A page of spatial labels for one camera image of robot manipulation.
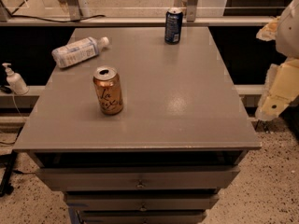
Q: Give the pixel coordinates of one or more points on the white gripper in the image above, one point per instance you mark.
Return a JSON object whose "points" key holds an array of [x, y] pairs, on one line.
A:
{"points": [[289, 32]]}

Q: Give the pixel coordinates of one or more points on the orange La Croix can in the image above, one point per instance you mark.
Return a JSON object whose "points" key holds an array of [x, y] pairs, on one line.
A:
{"points": [[107, 85]]}

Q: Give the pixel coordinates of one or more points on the blue Pepsi can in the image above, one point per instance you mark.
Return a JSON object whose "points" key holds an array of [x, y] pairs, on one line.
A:
{"points": [[173, 24]]}

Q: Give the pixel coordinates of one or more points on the grey drawer cabinet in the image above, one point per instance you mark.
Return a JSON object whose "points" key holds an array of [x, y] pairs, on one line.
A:
{"points": [[180, 108]]}

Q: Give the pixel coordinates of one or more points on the top grey drawer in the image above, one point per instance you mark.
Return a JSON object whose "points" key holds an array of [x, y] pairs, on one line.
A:
{"points": [[138, 178]]}

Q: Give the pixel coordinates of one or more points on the grey drawer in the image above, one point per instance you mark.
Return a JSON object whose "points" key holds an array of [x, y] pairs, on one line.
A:
{"points": [[149, 217], [142, 201], [138, 178]]}

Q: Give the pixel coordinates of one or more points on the middle grey drawer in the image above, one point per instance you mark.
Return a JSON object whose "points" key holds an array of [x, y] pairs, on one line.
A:
{"points": [[142, 201]]}

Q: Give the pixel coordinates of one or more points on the bottom grey drawer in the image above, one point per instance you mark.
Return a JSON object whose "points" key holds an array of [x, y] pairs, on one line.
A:
{"points": [[149, 217]]}

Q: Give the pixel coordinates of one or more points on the clear plastic water bottle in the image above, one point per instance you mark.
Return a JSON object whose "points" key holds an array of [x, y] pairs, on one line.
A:
{"points": [[79, 51]]}

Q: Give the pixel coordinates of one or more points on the white pump dispenser bottle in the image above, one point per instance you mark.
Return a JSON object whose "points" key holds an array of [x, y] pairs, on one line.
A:
{"points": [[15, 80]]}

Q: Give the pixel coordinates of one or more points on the black stand leg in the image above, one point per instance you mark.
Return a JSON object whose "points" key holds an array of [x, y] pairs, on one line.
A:
{"points": [[7, 162]]}

